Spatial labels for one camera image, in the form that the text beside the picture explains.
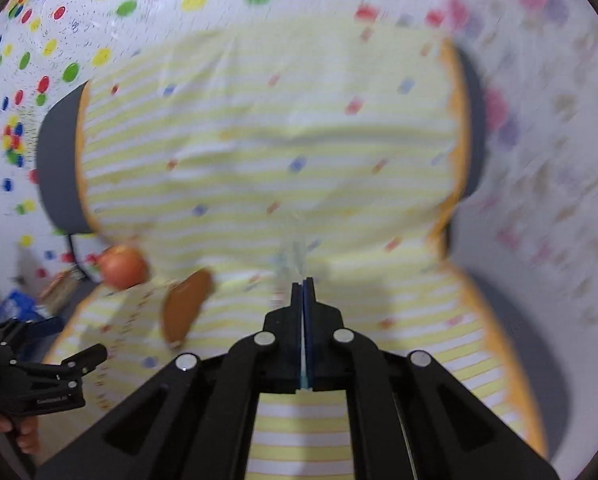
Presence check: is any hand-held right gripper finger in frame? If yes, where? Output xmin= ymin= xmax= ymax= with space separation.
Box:
xmin=36 ymin=282 xmax=304 ymax=480
xmin=304 ymin=278 xmax=560 ymax=480

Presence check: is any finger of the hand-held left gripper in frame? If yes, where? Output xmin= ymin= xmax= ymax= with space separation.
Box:
xmin=0 ymin=316 xmax=64 ymax=350
xmin=54 ymin=344 xmax=108 ymax=386

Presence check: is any person's left hand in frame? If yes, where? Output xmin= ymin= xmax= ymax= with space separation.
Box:
xmin=0 ymin=411 xmax=40 ymax=455

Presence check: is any blue box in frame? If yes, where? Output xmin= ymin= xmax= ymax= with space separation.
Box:
xmin=0 ymin=289 xmax=62 ymax=336

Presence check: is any red apple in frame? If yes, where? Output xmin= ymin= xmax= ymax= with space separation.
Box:
xmin=99 ymin=245 xmax=150 ymax=291

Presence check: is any orange rag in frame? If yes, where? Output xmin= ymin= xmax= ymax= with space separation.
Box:
xmin=161 ymin=268 xmax=216 ymax=350

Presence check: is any yellow striped dotted cloth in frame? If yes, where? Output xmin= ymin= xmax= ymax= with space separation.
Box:
xmin=54 ymin=27 xmax=550 ymax=480

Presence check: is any floral wall sheet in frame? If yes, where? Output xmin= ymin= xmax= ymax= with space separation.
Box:
xmin=404 ymin=0 xmax=598 ymax=461

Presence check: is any polka dot wall sheet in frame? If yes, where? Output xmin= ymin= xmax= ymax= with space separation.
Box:
xmin=0 ymin=0 xmax=430 ymax=291

